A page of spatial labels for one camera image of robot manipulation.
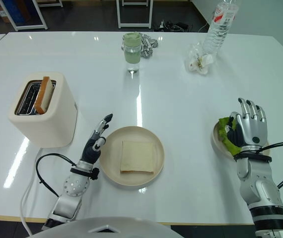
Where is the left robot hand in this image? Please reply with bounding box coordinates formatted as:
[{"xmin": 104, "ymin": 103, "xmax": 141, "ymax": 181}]
[{"xmin": 77, "ymin": 113, "xmax": 114, "ymax": 171}]

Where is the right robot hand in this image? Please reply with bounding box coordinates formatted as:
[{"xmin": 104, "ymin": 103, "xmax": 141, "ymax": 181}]
[{"xmin": 224, "ymin": 97, "xmax": 271, "ymax": 157}]

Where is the cream plate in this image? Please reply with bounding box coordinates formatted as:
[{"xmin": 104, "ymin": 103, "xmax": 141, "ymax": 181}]
[
  {"xmin": 99, "ymin": 125, "xmax": 165, "ymax": 186},
  {"xmin": 211, "ymin": 120, "xmax": 271, "ymax": 160}
]

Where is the green lettuce leaf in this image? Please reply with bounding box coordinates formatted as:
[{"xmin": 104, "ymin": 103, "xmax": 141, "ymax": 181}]
[{"xmin": 217, "ymin": 116, "xmax": 242, "ymax": 155}]

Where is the cream toaster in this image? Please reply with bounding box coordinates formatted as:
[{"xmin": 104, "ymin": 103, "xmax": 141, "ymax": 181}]
[{"xmin": 7, "ymin": 71, "xmax": 78, "ymax": 149}]

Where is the bread slice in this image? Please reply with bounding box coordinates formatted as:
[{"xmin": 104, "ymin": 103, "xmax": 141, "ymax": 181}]
[
  {"xmin": 120, "ymin": 140, "xmax": 157, "ymax": 175},
  {"xmin": 34, "ymin": 75, "xmax": 51, "ymax": 115}
]

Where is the robot body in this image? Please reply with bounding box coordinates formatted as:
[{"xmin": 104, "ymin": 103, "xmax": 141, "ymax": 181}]
[{"xmin": 28, "ymin": 216, "xmax": 183, "ymax": 238}]

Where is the crumpled clear plastic wrapper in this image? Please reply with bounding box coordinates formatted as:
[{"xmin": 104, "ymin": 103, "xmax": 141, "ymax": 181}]
[{"xmin": 184, "ymin": 42, "xmax": 219, "ymax": 76}]

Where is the clear plastic water bottle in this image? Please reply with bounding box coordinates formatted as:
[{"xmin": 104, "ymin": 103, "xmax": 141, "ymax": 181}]
[{"xmin": 202, "ymin": 0, "xmax": 239, "ymax": 57}]

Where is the green lidded glass cup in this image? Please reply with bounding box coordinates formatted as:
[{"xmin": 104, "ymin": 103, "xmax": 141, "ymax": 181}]
[{"xmin": 121, "ymin": 32, "xmax": 142, "ymax": 73}]

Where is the black white striped cloth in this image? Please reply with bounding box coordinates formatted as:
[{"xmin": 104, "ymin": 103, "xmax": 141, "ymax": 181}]
[{"xmin": 139, "ymin": 33, "xmax": 159, "ymax": 59}]

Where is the white cord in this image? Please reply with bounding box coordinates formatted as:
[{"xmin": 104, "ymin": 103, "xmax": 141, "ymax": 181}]
[{"xmin": 20, "ymin": 147, "xmax": 43, "ymax": 236}]

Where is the black cable bundle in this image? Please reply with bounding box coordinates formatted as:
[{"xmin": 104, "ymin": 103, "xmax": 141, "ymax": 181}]
[{"xmin": 153, "ymin": 20, "xmax": 194, "ymax": 33}]

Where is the white frame chair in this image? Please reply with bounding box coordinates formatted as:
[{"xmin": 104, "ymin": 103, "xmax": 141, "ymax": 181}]
[
  {"xmin": 0, "ymin": 0, "xmax": 64, "ymax": 32},
  {"xmin": 116, "ymin": 0, "xmax": 154, "ymax": 29}
]

